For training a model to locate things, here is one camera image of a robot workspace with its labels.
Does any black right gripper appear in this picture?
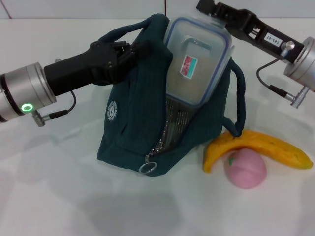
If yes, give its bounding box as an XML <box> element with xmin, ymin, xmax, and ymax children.
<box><xmin>196</xmin><ymin>0</ymin><xmax>305</xmax><ymax>66</ymax></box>

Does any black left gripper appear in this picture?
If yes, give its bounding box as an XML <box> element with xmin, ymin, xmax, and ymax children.
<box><xmin>43</xmin><ymin>40</ymin><xmax>150</xmax><ymax>97</ymax></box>

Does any dark blue insulated lunch bag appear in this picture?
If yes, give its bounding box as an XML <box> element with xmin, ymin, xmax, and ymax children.
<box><xmin>97</xmin><ymin>13</ymin><xmax>247</xmax><ymax>177</ymax></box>

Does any clear food container blue lid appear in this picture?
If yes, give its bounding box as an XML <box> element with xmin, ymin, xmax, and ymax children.
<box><xmin>163</xmin><ymin>16</ymin><xmax>233</xmax><ymax>110</ymax></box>

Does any metal zipper pull ring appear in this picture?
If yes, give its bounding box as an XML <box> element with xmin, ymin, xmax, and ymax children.
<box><xmin>139</xmin><ymin>154</ymin><xmax>158</xmax><ymax>175</ymax></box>

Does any yellow banana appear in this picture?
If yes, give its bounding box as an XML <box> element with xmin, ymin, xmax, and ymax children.
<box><xmin>202</xmin><ymin>130</ymin><xmax>314</xmax><ymax>174</ymax></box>

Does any pink toy peach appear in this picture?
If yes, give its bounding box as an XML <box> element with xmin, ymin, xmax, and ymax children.
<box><xmin>225</xmin><ymin>150</ymin><xmax>268</xmax><ymax>189</ymax></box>

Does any right arm cable with plug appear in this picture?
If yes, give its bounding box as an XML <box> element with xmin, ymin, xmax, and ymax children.
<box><xmin>255</xmin><ymin>55</ymin><xmax>310</xmax><ymax>107</ymax></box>

